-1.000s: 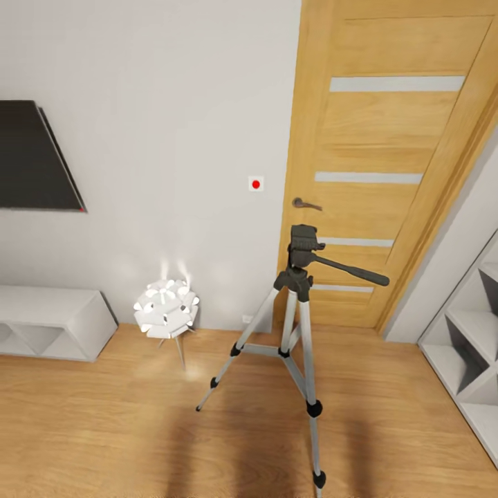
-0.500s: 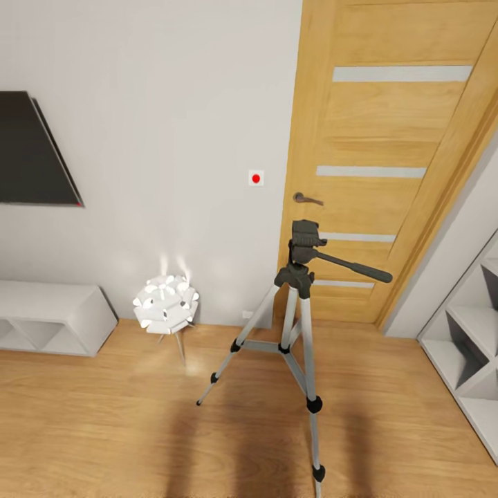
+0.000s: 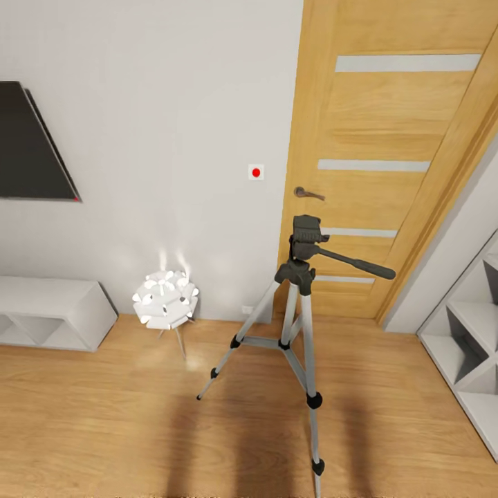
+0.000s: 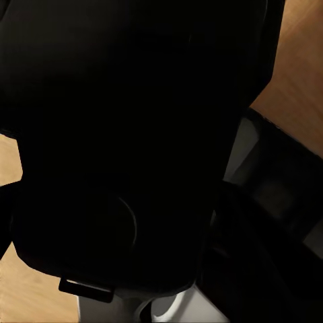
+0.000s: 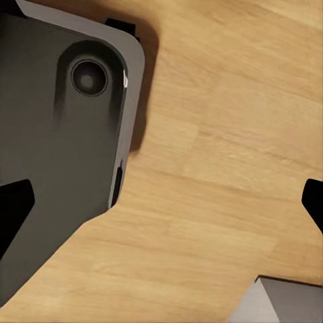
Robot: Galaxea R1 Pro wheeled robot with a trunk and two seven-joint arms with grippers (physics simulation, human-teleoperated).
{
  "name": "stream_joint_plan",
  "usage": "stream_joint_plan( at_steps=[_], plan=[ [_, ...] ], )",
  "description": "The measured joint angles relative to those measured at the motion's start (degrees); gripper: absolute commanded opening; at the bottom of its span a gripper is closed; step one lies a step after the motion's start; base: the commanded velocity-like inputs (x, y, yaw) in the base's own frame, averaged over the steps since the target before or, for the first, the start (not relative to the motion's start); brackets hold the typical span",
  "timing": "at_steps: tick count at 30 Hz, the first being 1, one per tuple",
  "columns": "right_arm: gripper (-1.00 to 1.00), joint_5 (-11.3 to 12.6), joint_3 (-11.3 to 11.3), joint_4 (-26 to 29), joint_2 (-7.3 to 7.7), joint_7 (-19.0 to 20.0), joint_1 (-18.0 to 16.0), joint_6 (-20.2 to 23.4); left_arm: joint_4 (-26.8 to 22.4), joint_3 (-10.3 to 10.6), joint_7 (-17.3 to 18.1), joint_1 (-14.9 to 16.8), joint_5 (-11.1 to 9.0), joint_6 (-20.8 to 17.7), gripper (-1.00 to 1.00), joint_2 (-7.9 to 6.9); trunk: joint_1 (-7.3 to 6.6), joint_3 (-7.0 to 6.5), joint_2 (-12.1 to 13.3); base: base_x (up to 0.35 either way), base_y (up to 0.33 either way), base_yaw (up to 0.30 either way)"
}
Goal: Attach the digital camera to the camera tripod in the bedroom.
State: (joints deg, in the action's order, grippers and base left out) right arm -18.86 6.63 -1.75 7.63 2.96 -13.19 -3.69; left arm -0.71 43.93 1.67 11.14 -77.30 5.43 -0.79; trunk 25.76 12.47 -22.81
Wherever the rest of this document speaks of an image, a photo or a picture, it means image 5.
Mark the desk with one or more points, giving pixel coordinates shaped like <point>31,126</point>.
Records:
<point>273,301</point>

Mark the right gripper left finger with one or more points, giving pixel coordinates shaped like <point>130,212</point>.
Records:
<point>16,202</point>

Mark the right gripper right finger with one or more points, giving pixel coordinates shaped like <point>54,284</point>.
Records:
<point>312,199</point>

